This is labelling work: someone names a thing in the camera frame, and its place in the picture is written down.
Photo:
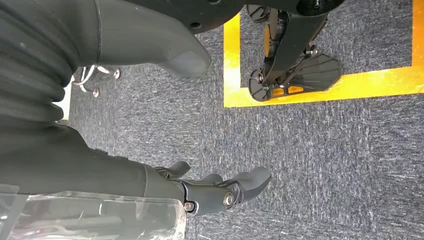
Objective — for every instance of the chrome stool base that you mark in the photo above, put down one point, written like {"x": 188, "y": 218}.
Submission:
{"x": 86, "y": 76}

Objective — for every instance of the black robot leg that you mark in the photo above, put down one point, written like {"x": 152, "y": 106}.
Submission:
{"x": 294, "y": 36}

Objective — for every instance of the clear plastic cover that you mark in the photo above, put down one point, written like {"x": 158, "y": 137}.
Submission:
{"x": 99, "y": 218}

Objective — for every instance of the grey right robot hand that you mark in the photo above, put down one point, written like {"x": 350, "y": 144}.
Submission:
{"x": 99, "y": 172}

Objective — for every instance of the white desk leg panel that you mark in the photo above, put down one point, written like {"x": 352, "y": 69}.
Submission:
{"x": 66, "y": 102}

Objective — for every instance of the yellow floor tape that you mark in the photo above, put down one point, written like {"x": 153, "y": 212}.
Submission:
{"x": 364, "y": 82}

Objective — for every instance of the black robot foot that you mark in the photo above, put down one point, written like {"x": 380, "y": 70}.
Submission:
{"x": 260, "y": 13}
{"x": 314, "y": 74}

